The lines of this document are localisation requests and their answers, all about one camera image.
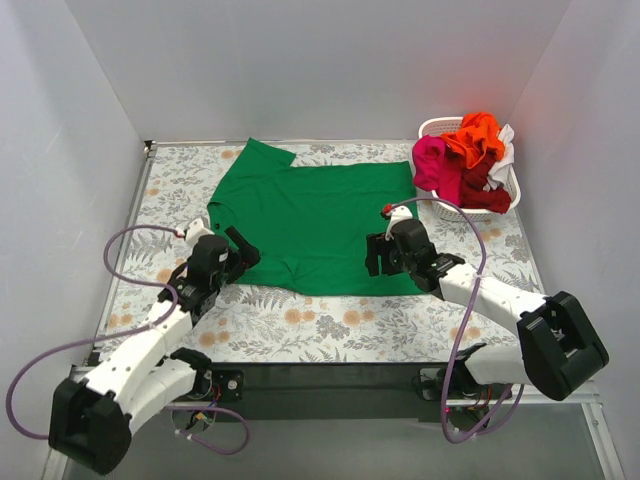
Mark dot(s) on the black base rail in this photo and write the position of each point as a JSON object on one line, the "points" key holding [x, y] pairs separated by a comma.
{"points": [[327, 391]]}

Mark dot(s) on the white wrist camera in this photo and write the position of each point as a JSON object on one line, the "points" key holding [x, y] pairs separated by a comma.
{"points": [[395, 215], [193, 231]]}

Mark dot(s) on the floral patterned table mat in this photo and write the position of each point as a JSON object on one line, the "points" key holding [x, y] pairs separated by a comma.
{"points": [[260, 324]]}

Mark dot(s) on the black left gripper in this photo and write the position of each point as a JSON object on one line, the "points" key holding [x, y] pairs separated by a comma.
{"points": [[236, 258]]}

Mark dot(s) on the green t-shirt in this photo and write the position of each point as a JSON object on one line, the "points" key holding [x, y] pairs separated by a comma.
{"points": [[310, 223]]}

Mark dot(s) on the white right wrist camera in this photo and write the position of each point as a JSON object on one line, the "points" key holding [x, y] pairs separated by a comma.
{"points": [[395, 215]]}

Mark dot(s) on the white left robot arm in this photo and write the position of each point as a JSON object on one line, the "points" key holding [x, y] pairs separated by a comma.
{"points": [[93, 419]]}

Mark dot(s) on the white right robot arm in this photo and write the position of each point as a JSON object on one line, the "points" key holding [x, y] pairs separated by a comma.
{"points": [[558, 348]]}

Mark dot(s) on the magenta t-shirt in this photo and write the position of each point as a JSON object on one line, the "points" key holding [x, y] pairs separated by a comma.
{"points": [[437, 169]]}

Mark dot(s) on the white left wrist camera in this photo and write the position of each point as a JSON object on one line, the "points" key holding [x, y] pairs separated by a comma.
{"points": [[193, 231]]}

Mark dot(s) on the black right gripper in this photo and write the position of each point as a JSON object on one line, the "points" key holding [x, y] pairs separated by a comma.
{"points": [[382, 255]]}

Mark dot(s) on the white t-shirt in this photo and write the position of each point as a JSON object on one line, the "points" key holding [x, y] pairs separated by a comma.
{"points": [[499, 172]]}

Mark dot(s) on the dark red t-shirt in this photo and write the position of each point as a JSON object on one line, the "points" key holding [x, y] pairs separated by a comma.
{"points": [[468, 188]]}

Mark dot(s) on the orange t-shirt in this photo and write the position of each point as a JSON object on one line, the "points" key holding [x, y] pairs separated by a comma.
{"points": [[476, 139]]}

